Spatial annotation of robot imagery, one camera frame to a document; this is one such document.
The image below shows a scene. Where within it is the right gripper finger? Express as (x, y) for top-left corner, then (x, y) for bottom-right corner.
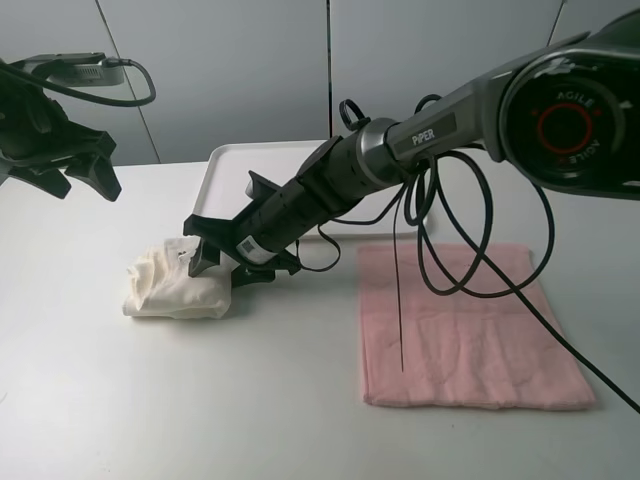
(233, 265), (276, 288)
(188, 238), (220, 277)

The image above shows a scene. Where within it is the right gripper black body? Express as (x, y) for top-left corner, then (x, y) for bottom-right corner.
(219, 169), (341, 276)

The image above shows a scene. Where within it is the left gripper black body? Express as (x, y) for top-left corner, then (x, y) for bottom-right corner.
(1, 84), (115, 175)

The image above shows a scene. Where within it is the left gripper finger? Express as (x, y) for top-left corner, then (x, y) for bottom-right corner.
(7, 167), (71, 199)
(64, 150), (121, 202)

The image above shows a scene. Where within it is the cream white towel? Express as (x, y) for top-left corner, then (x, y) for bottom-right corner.
(122, 237), (237, 320)

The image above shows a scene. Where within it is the pink towel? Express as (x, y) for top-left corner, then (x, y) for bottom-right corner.
(358, 243), (596, 411)

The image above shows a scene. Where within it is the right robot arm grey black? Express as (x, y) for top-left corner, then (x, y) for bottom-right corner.
(183, 11), (639, 286)

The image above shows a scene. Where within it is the white rectangular plastic tray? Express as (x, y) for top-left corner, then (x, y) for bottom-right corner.
(192, 139), (439, 242)

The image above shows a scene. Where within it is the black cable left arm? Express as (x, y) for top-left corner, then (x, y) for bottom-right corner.
(0, 57), (159, 109)

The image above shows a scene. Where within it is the black cable loops right arm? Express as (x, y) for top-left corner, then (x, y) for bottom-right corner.
(294, 92), (640, 411)

